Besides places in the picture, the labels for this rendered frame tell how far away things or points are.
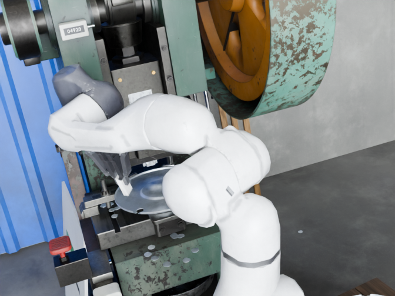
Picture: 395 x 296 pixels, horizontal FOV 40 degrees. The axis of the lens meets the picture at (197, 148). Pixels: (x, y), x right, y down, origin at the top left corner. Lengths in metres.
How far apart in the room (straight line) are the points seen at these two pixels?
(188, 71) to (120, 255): 0.58
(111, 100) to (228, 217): 0.43
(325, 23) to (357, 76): 2.04
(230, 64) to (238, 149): 0.93
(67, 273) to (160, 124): 0.74
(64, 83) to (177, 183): 0.46
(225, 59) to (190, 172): 1.02
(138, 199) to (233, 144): 0.73
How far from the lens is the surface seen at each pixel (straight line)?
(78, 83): 1.25
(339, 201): 3.05
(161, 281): 1.70
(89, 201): 1.76
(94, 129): 1.09
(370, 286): 1.90
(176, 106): 0.97
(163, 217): 1.53
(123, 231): 1.68
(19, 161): 2.91
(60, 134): 1.19
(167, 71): 1.57
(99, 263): 1.66
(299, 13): 1.36
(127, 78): 1.58
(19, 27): 1.52
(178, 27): 1.54
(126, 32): 1.58
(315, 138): 3.41
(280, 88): 1.47
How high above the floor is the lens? 1.55
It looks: 24 degrees down
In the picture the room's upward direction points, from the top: 9 degrees counter-clockwise
